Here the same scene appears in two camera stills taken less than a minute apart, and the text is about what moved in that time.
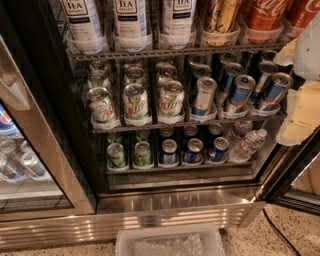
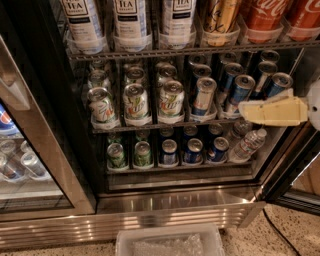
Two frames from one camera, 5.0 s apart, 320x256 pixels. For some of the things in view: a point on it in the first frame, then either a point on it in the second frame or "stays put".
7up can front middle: [136, 111] stays put
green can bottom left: [115, 156] stays put
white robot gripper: [308, 50] -> [314, 104]
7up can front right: [171, 102] stays put
